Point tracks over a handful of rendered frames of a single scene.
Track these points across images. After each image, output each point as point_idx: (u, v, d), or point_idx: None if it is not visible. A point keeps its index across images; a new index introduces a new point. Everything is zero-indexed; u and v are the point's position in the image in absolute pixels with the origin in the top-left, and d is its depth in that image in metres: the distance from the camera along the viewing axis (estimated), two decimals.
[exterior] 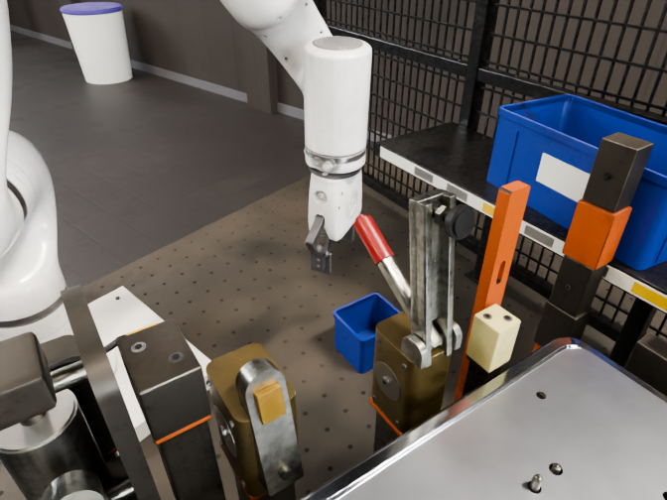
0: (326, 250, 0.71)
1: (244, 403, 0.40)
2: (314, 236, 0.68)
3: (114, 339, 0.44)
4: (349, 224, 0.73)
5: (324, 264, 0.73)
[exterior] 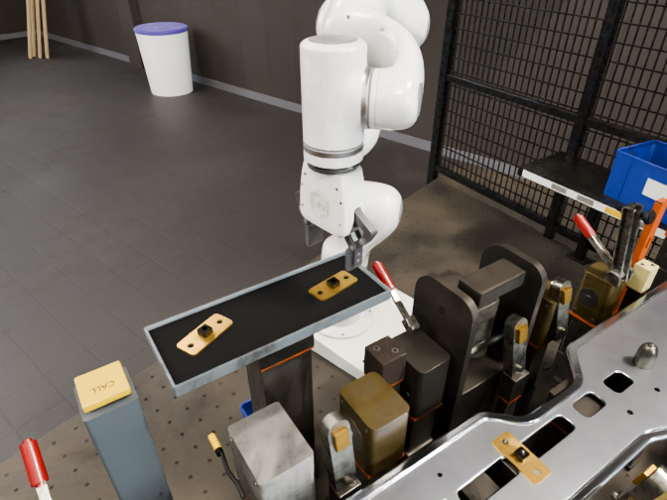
0: (304, 216, 0.78)
1: (556, 295, 0.93)
2: (299, 190, 0.78)
3: None
4: (317, 222, 0.73)
5: (308, 232, 0.80)
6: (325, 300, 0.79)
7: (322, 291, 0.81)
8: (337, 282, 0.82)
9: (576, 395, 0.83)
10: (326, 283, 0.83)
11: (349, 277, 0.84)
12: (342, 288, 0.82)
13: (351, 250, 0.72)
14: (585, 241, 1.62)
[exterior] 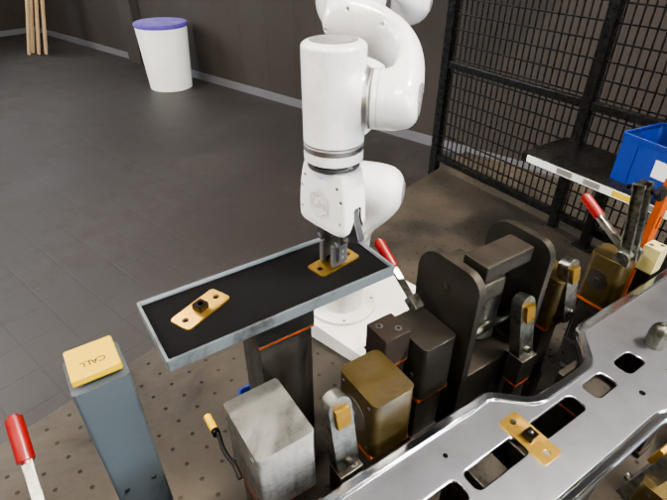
0: (317, 231, 0.77)
1: (564, 274, 0.90)
2: None
3: None
4: (317, 222, 0.73)
5: (322, 246, 0.79)
6: (325, 275, 0.76)
7: (322, 267, 0.78)
8: None
9: (585, 375, 0.81)
10: (326, 259, 0.80)
11: (350, 253, 0.81)
12: (343, 264, 0.79)
13: (334, 246, 0.75)
14: (590, 228, 1.59)
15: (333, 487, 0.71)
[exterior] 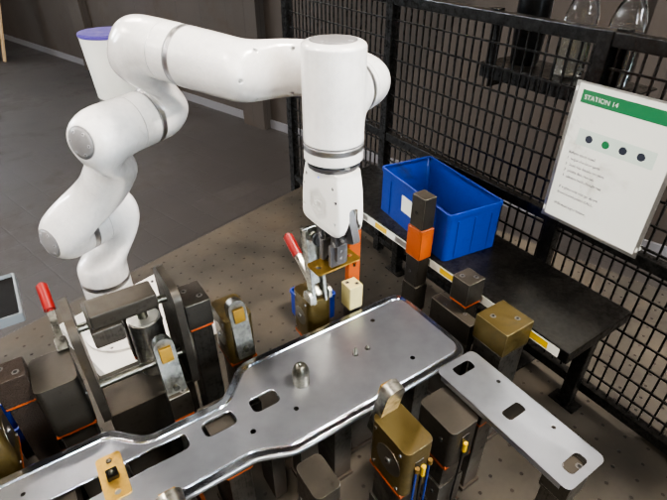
0: (318, 230, 0.78)
1: (227, 314, 0.95)
2: None
3: None
4: (316, 220, 0.74)
5: (323, 245, 0.79)
6: (321, 274, 0.76)
7: (321, 266, 0.78)
8: None
9: (212, 414, 0.86)
10: (327, 258, 0.80)
11: (352, 255, 0.81)
12: (342, 265, 0.78)
13: (333, 246, 0.75)
14: (395, 253, 1.65)
15: None
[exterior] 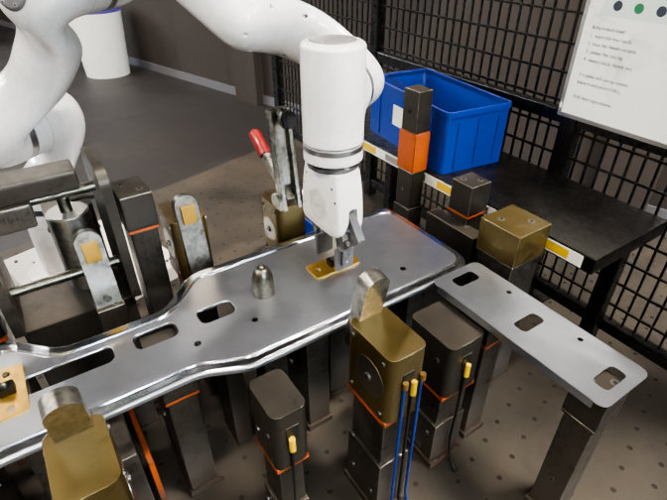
0: (313, 224, 0.78)
1: (175, 213, 0.77)
2: None
3: None
4: (316, 220, 0.74)
5: (318, 240, 0.80)
6: (320, 277, 0.77)
7: (320, 269, 0.78)
8: None
9: (149, 325, 0.68)
10: (326, 261, 0.80)
11: None
12: None
13: (338, 250, 0.74)
14: (388, 192, 1.47)
15: None
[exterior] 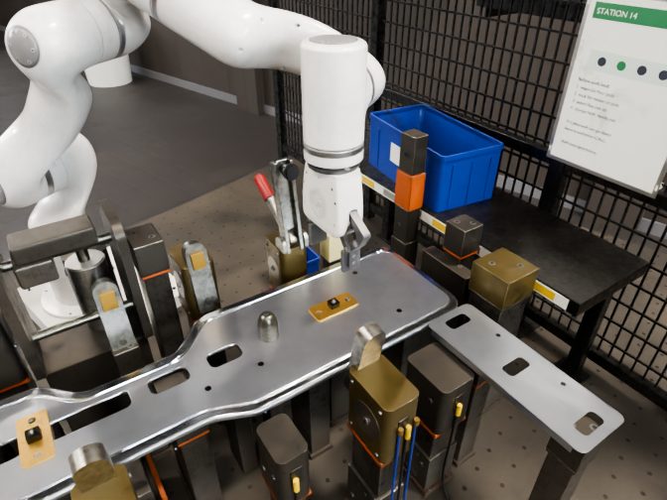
0: None
1: (185, 260, 0.82)
2: None
3: None
4: (316, 220, 0.74)
5: (312, 230, 0.81)
6: (321, 319, 0.82)
7: (321, 311, 0.84)
8: (337, 304, 0.84)
9: (162, 369, 0.73)
10: (327, 303, 0.85)
11: (351, 300, 0.86)
12: (341, 310, 0.84)
13: (345, 252, 0.72)
14: (386, 218, 1.52)
15: None
